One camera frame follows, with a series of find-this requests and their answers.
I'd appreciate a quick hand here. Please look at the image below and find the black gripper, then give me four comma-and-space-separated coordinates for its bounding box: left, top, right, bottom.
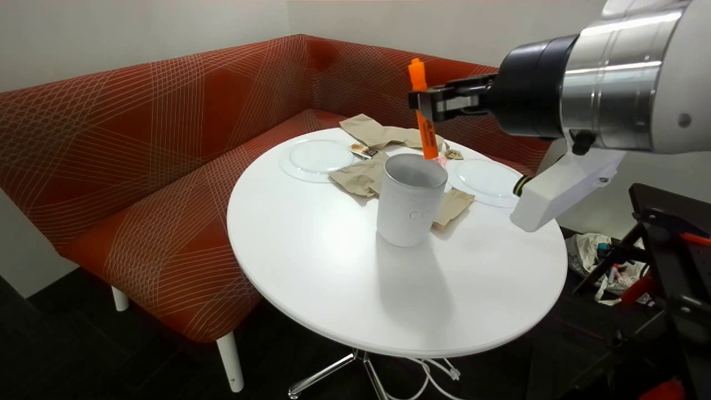
408, 33, 580, 142

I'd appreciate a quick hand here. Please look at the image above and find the orange marker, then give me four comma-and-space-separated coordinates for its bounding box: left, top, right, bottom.
406, 56, 442, 162

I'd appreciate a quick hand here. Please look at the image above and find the white mug cup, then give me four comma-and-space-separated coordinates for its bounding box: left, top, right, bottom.
375, 152, 451, 250

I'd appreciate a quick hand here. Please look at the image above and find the tan tea bag packet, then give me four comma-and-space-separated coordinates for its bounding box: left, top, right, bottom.
436, 142, 467, 165

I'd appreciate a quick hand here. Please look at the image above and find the large brown paper napkin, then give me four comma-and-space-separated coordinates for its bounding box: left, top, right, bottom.
327, 152, 478, 233

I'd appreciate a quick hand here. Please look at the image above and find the white crumpled plastic bag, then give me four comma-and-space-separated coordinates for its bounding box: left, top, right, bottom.
570, 232, 652, 306

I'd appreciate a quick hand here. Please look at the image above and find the chrome table base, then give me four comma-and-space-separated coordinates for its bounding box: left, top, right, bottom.
286, 352, 386, 400

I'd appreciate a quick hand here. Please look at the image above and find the orange patterned sofa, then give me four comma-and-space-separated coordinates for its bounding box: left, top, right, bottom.
0, 31, 553, 396

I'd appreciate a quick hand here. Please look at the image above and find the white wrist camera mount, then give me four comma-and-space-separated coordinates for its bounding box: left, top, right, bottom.
508, 142, 629, 233

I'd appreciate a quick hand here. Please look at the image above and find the white cable bundle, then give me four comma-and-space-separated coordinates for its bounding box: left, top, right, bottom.
361, 353, 465, 400

